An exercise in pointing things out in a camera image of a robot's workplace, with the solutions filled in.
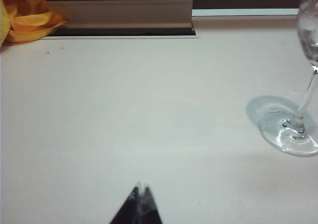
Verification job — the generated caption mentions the clear wine glass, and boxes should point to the clear wine glass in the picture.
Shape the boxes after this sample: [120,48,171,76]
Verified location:
[258,0,318,157]

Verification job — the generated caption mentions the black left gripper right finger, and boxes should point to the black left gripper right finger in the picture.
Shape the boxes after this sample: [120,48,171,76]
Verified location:
[140,185,163,224]

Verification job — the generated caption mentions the orange yellow cloth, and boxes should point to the orange yellow cloth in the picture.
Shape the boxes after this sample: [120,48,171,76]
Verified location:
[0,0,69,47]

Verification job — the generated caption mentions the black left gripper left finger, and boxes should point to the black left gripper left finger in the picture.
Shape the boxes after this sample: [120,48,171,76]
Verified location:
[109,185,142,224]

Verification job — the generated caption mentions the beige cable tray flap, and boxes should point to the beige cable tray flap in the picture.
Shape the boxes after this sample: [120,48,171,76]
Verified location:
[41,0,197,40]

